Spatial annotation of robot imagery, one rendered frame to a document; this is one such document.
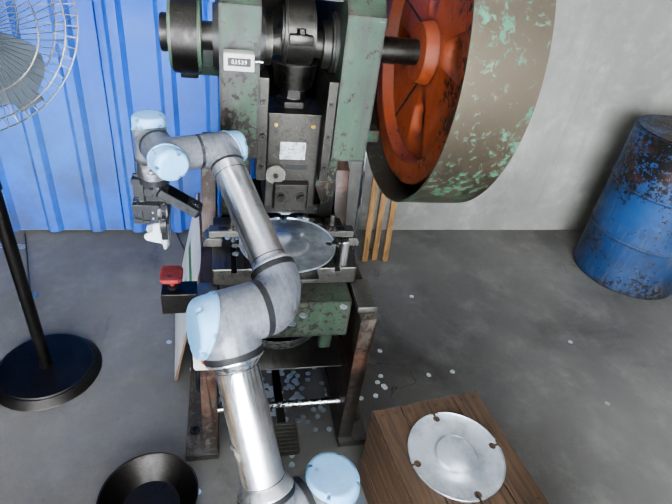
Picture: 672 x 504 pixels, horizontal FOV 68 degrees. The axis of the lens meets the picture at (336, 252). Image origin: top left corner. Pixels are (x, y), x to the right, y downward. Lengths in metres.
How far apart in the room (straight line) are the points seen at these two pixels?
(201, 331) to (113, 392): 1.28
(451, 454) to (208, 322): 0.94
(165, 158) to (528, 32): 0.78
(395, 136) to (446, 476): 1.03
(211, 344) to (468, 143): 0.69
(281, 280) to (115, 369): 1.37
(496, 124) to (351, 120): 0.39
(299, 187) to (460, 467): 0.93
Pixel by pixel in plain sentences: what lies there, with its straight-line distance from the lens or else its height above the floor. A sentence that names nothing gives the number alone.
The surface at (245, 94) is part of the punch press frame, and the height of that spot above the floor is 1.23.
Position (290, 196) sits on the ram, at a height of 0.94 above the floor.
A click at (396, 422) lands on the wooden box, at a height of 0.35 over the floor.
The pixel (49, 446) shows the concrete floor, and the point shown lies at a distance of 2.10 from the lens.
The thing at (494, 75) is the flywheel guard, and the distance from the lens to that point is 1.14.
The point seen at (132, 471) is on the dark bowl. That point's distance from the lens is 1.92.
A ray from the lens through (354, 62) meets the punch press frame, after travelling 1.32.
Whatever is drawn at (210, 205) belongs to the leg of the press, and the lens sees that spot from 1.85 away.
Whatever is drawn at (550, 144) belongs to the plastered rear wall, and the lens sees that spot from 3.33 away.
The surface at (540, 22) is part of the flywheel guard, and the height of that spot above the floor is 1.49.
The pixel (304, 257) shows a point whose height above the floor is 0.78.
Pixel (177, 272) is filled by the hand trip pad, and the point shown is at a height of 0.76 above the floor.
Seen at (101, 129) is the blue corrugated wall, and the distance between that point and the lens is 2.76.
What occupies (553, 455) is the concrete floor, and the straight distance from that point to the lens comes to 2.25.
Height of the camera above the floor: 1.64
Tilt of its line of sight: 35 degrees down
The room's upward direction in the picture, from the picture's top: 8 degrees clockwise
